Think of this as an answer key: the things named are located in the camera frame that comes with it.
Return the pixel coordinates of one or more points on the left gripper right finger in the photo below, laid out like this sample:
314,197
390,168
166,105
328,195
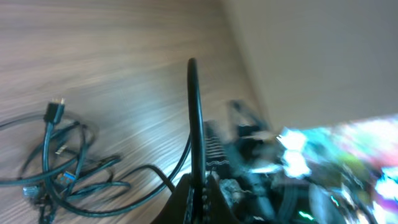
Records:
216,210

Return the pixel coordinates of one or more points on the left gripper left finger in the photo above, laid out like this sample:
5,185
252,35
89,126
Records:
176,210

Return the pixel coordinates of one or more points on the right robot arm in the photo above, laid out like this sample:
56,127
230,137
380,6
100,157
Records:
337,174

